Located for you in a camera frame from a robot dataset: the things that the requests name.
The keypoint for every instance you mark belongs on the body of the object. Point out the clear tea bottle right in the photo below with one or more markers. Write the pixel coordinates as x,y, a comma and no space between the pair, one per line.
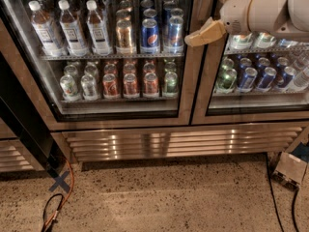
98,29

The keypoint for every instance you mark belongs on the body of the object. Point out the steel fridge bottom grille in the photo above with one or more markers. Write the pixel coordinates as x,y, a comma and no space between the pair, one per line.
99,145

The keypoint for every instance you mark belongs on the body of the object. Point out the clear tea bottle middle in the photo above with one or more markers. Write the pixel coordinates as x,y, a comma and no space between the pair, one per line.
73,31

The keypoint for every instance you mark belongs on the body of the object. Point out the clear tea bottle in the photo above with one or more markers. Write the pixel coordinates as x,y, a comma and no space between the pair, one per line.
73,31
47,30
98,29

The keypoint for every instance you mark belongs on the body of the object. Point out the gold soda can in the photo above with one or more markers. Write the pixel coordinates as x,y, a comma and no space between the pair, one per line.
125,37

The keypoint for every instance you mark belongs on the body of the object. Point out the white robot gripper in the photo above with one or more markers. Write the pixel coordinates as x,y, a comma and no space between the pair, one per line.
238,14

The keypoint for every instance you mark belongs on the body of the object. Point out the glass fridge door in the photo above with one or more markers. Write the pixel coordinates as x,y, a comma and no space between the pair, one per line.
62,115
283,19

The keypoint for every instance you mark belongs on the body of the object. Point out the red soda can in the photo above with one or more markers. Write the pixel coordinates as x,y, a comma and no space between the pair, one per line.
110,86
151,85
131,89

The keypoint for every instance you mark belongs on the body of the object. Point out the clear tea bottle left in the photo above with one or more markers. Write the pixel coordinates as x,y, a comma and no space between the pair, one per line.
47,30

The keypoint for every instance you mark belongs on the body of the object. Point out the green can right door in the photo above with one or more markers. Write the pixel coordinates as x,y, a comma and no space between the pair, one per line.
225,83

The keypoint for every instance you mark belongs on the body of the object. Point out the white green can lower left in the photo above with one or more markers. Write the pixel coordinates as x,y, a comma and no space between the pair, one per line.
69,88

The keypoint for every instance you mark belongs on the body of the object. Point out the white 7up can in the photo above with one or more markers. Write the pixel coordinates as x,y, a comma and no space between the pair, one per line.
241,42
264,40

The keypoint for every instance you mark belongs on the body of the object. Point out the green silver can lower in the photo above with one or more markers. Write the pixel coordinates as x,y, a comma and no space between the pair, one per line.
170,87

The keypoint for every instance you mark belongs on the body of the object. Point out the silver blue Pepsi can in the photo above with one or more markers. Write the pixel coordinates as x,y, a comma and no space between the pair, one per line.
174,38

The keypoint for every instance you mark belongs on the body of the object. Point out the silver blue can right shelf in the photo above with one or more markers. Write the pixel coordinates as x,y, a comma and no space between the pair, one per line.
286,43

